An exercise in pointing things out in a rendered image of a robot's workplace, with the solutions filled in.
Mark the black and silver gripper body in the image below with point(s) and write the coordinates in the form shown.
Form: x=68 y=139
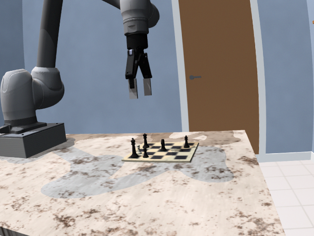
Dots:
x=137 y=41

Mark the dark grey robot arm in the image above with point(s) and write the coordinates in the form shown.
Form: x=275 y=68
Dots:
x=22 y=93

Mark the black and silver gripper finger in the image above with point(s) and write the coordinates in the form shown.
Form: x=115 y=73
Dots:
x=146 y=72
x=131 y=71

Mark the black and cream chessboard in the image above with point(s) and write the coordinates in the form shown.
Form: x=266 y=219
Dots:
x=175 y=153

